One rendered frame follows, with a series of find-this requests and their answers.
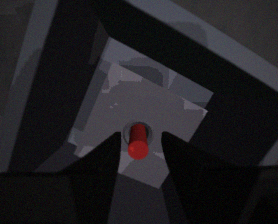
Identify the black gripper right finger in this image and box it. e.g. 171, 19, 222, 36
161, 132, 278, 224

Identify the red peg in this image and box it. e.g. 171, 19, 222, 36
128, 124, 149, 160

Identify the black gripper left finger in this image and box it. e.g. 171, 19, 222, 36
0, 132, 121, 224

